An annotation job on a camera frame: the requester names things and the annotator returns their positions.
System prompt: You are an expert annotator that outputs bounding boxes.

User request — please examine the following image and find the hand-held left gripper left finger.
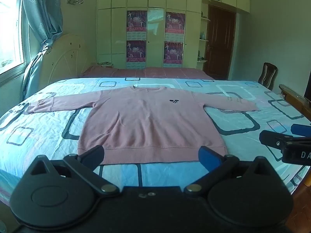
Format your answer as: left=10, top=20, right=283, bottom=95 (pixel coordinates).
left=23, top=145, right=119, bottom=197

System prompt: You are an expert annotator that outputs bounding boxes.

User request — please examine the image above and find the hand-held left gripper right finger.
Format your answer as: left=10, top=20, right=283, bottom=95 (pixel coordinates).
left=184, top=146, right=282, bottom=196

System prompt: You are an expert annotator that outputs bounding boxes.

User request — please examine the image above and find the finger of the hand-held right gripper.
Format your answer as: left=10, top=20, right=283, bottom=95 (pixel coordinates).
left=259, top=130, right=311, bottom=151
left=291, top=124, right=311, bottom=137

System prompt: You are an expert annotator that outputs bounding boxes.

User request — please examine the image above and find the pink long-sleeved sweater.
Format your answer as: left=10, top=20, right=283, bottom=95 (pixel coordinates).
left=26, top=85, right=259, bottom=165

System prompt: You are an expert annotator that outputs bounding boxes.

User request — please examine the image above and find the blue patterned blanket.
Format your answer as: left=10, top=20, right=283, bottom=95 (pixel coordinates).
left=0, top=77, right=311, bottom=205

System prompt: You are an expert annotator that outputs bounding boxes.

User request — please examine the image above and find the wooden chair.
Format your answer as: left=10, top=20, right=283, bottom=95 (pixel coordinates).
left=258, top=62, right=278, bottom=90

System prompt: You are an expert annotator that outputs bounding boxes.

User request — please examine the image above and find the pink checked bed sheet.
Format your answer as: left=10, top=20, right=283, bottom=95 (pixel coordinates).
left=81, top=65, right=215, bottom=80

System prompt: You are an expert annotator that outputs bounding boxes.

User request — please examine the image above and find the cream bed headboard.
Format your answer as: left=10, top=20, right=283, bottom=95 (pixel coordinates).
left=40, top=34, right=89, bottom=84

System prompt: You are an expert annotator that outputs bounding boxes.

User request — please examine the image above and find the brown wooden door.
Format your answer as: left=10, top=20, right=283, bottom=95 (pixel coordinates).
left=203, top=4, right=237, bottom=80

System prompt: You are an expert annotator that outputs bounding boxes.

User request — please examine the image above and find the corner shelf unit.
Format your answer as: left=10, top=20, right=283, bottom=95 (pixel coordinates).
left=196, top=5, right=211, bottom=70

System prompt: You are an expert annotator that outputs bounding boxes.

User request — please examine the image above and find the cream wardrobe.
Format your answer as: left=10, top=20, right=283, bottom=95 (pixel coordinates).
left=97, top=0, right=251, bottom=70

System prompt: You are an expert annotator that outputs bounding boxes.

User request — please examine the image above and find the blue curtain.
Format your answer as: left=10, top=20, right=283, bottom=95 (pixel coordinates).
left=21, top=0, right=64, bottom=100

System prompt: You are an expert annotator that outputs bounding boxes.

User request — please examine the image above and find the window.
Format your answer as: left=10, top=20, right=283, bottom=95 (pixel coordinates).
left=0, top=0, right=31, bottom=85

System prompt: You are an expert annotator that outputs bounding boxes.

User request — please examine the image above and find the wall poster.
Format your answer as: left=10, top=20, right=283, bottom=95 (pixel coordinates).
left=165, top=12, right=186, bottom=41
left=163, top=41, right=183, bottom=68
left=126, top=40, right=147, bottom=69
left=126, top=11, right=148, bottom=41

